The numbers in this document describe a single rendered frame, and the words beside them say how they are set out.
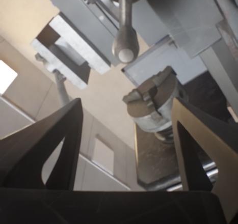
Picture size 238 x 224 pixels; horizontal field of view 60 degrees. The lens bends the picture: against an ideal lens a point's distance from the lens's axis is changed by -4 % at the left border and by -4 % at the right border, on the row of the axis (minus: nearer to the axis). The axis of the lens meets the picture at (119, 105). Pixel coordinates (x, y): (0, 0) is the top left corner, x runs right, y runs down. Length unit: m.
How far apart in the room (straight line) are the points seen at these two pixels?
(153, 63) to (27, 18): 2.39
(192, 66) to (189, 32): 4.00
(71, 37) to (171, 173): 0.61
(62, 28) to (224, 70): 0.40
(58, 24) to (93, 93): 4.09
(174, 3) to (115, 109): 4.48
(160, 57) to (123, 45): 3.92
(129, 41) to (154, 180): 0.75
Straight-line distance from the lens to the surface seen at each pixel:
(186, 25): 0.34
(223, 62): 0.58
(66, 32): 0.49
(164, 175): 0.87
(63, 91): 0.56
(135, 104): 0.89
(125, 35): 0.20
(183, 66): 4.29
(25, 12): 4.17
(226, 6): 0.35
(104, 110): 4.80
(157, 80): 0.87
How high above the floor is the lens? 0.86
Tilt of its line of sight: 24 degrees up
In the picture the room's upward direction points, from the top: 123 degrees counter-clockwise
